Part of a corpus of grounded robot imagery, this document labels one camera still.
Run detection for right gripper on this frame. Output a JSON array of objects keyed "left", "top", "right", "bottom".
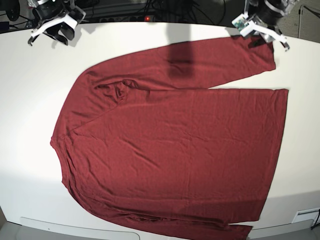
[{"left": 27, "top": 1, "right": 86, "bottom": 46}]

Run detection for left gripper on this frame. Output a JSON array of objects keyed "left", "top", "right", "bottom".
[{"left": 244, "top": 1, "right": 290, "bottom": 52}]

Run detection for dark red long-sleeve shirt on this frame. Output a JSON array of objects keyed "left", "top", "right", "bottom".
[{"left": 50, "top": 36, "right": 289, "bottom": 240}]

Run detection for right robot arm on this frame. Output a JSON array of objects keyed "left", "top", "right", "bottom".
[{"left": 28, "top": 0, "right": 86, "bottom": 46}]

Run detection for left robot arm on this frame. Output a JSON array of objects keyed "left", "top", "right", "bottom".
[{"left": 244, "top": 0, "right": 297, "bottom": 51}]

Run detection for white metal stand frame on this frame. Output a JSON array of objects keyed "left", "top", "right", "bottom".
[{"left": 298, "top": 5, "right": 320, "bottom": 43}]

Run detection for tangled black cables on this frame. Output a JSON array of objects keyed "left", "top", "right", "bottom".
[{"left": 139, "top": 0, "right": 226, "bottom": 24}]

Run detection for black power strip red switch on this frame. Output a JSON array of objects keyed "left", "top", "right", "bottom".
[{"left": 92, "top": 15, "right": 152, "bottom": 23}]

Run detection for white wall socket plate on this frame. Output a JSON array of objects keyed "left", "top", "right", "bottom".
[{"left": 292, "top": 210, "right": 319, "bottom": 224}]

